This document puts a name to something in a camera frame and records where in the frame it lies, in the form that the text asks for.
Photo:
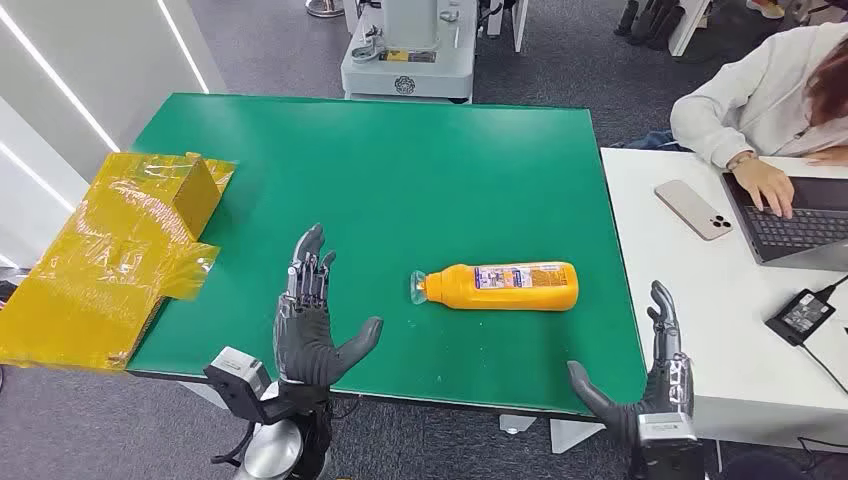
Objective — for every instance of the yellow taped cardboard box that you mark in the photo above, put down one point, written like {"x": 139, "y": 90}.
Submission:
{"x": 99, "y": 265}

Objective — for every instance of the beige smartphone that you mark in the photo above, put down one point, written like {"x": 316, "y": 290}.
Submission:
{"x": 692, "y": 208}

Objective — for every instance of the chrome stand base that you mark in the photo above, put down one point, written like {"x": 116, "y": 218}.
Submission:
{"x": 324, "y": 8}

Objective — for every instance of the person's left hand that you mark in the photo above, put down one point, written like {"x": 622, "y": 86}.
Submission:
{"x": 831, "y": 156}

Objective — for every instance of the orange detergent bottle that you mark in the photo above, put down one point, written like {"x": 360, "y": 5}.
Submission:
{"x": 503, "y": 291}

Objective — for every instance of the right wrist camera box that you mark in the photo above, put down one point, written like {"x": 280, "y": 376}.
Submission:
{"x": 669, "y": 447}

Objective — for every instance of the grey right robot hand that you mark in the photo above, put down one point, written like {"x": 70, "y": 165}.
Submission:
{"x": 662, "y": 391}

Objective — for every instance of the black power adapter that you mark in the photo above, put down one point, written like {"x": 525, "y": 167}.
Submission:
{"x": 800, "y": 316}

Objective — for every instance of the black shoes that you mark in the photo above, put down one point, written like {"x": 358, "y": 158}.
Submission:
{"x": 652, "y": 23}

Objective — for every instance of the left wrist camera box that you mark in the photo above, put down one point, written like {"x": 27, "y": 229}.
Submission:
{"x": 238, "y": 381}

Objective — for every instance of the white furniture panel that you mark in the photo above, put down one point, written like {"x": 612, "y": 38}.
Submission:
{"x": 519, "y": 20}

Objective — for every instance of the white table foot bracket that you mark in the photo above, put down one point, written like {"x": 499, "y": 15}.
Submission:
{"x": 570, "y": 434}
{"x": 517, "y": 424}

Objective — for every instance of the white desk leg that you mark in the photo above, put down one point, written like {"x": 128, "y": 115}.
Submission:
{"x": 686, "y": 26}

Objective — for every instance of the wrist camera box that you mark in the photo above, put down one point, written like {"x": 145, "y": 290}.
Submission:
{"x": 669, "y": 447}
{"x": 238, "y": 381}

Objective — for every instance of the white table leg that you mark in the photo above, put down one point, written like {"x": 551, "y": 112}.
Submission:
{"x": 202, "y": 394}

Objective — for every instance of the light coloured shoe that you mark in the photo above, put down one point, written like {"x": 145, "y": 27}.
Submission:
{"x": 767, "y": 8}

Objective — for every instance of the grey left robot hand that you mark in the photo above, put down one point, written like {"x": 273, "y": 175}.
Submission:
{"x": 305, "y": 344}

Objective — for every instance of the person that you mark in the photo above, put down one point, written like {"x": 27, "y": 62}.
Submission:
{"x": 748, "y": 99}

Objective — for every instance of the dark grey laptop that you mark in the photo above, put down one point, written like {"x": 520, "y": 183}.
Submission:
{"x": 795, "y": 228}

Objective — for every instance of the grey robot base machine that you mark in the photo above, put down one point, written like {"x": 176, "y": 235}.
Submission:
{"x": 411, "y": 73}

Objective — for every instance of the person's right hand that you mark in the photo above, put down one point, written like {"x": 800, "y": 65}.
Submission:
{"x": 768, "y": 185}

